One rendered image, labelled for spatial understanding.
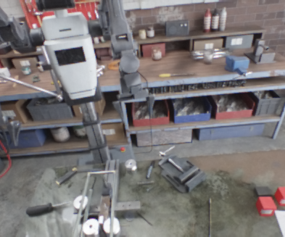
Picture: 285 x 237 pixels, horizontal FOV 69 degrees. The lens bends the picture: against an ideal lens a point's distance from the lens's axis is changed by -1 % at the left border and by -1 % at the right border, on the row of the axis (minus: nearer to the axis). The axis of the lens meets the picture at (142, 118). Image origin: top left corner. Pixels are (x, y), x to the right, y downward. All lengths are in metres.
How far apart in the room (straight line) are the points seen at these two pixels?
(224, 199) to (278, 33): 2.38
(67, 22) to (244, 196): 1.12
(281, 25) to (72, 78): 2.43
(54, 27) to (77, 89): 0.33
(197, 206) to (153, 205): 0.17
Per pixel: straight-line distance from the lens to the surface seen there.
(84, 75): 1.18
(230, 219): 0.88
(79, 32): 1.20
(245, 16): 2.75
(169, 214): 0.86
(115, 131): 2.25
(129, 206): 0.83
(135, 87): 0.61
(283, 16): 2.96
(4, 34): 1.10
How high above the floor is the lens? 1.63
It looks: 36 degrees down
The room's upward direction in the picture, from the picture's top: 6 degrees counter-clockwise
